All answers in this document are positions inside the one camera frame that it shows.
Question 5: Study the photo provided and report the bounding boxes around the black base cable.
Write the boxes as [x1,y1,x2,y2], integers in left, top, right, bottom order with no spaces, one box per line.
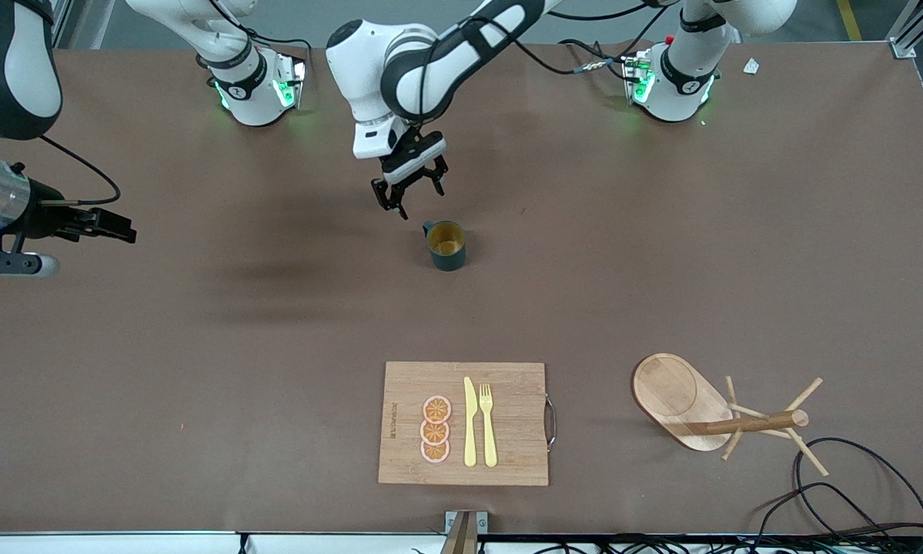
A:
[557,38,633,82]
[206,0,313,78]

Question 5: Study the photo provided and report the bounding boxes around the wooden cutting board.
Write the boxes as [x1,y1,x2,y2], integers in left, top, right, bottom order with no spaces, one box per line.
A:
[378,362,558,487]

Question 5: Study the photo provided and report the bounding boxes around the metal table edge bracket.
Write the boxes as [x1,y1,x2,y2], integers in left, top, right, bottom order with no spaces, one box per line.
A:
[440,510,488,554]

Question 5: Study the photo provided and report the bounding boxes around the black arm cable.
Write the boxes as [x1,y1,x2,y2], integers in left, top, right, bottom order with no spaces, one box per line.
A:
[507,0,670,75]
[40,134,122,208]

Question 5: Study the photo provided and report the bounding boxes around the long black cable loop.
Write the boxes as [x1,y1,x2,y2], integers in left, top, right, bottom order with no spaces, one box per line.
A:
[794,437,923,539]

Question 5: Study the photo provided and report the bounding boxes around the brown table mat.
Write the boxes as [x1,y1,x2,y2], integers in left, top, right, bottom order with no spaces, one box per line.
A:
[0,40,923,536]

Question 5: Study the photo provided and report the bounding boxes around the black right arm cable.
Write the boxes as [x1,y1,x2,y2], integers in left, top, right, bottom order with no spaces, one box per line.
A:
[40,134,122,208]

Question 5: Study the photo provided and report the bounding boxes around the black right base cable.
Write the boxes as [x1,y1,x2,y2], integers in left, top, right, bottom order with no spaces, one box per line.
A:
[206,0,313,78]

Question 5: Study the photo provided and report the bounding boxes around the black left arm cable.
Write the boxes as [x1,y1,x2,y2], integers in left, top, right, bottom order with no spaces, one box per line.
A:
[507,0,670,75]

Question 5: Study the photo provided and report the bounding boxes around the yellow plastic knife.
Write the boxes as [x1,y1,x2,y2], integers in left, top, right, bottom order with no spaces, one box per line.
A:
[463,376,478,468]

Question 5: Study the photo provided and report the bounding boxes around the yellow plastic fork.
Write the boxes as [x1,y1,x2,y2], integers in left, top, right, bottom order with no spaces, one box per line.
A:
[480,383,499,469]

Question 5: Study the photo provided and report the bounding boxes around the black left base cable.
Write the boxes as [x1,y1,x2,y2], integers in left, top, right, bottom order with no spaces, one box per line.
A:
[557,38,633,82]

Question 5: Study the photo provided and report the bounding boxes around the short black cable loop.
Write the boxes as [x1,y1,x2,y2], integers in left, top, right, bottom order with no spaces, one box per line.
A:
[754,483,893,539]

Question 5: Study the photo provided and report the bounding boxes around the aluminium frame profile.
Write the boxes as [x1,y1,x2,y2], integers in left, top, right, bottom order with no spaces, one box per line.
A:
[888,0,923,162]
[45,0,77,48]

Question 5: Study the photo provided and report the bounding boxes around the dark green cup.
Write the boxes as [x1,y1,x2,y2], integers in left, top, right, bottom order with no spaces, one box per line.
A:
[421,220,467,272]

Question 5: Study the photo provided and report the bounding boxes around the wooden cup rack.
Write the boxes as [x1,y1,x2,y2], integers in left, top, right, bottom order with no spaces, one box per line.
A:
[632,352,830,478]

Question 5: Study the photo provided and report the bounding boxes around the white table edge rail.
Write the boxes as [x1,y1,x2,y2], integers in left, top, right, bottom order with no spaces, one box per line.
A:
[0,531,923,554]

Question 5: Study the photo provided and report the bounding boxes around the tangled black cables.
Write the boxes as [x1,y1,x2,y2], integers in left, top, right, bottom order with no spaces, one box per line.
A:
[477,533,923,554]

